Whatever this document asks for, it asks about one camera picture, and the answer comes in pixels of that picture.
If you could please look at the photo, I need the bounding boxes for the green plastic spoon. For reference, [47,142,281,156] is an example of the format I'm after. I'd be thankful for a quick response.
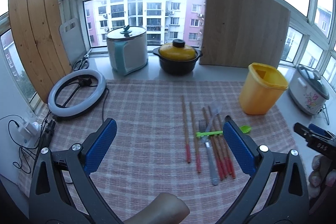
[195,126,252,138]

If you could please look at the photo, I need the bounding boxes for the clear plastic spoon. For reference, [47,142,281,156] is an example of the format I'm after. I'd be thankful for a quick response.
[206,101,222,132]

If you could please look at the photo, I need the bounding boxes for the metal fork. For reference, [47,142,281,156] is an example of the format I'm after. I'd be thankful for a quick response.
[198,119,219,186]

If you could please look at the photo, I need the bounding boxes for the right gloved hand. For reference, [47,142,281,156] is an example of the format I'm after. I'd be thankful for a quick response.
[307,154,335,199]

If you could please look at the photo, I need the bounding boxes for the white floral rice cooker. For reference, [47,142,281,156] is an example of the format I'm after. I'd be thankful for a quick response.
[289,65,330,116]

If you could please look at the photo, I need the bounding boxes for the yellow plastic utensil container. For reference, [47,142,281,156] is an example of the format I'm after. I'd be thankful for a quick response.
[239,63,289,115]

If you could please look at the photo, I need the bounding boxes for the white power adapter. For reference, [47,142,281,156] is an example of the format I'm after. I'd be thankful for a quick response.
[18,121,42,147]

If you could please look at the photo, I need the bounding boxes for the pink checkered table cloth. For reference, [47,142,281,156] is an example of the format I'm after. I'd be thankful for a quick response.
[18,78,305,224]

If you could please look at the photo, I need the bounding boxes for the large light wooden board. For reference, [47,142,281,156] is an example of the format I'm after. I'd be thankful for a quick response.
[199,0,290,68]

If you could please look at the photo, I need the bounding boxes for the black pot yellow lid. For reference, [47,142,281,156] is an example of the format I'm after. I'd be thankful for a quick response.
[153,39,203,76]

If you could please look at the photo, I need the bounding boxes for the white teal lidded pot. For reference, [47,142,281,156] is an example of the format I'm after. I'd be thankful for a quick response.
[106,25,148,76]

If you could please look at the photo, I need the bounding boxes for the white plastic cutting board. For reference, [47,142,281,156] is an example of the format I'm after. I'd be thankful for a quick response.
[59,18,87,66]

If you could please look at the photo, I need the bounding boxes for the pine plank cutting board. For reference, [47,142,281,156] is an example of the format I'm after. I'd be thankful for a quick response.
[8,0,72,103]

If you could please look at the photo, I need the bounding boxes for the black cable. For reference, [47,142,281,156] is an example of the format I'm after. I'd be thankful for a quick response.
[0,87,110,185]

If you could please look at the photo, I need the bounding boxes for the white ring light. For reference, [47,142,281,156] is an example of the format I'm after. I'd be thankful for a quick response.
[48,69,106,119]

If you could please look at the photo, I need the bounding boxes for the beige handle grip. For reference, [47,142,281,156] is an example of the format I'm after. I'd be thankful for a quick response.
[124,193,190,224]

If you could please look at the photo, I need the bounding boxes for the black handled scissors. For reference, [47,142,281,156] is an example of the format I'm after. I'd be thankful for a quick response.
[72,54,89,71]

